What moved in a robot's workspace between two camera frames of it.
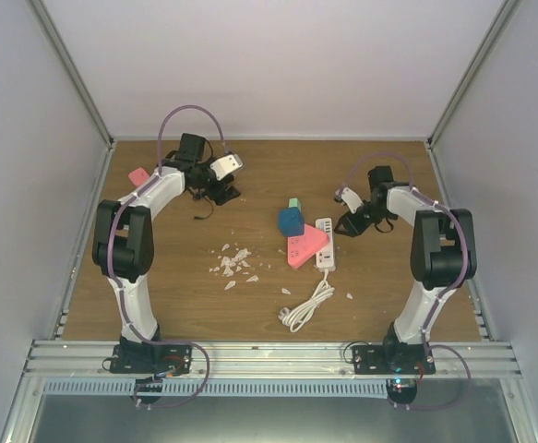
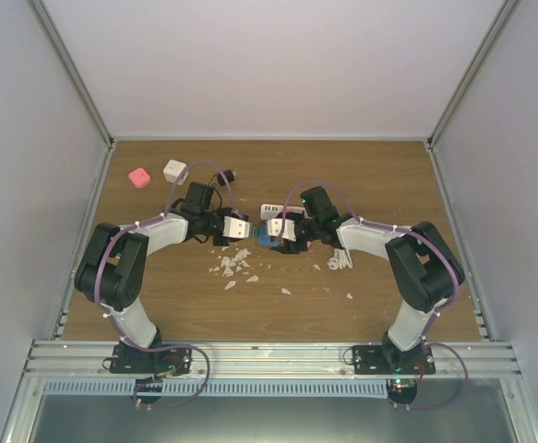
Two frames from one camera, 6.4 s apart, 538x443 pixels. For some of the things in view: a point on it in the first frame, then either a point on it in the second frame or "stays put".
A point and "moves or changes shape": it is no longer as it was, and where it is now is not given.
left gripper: x=216 y=191 → x=221 y=242
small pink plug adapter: x=138 y=176 stays put
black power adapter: x=230 y=193 moves or changes shape
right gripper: x=353 y=228 → x=291 y=248
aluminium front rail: x=270 y=360 stays put
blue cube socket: x=291 y=221 moves or changes shape
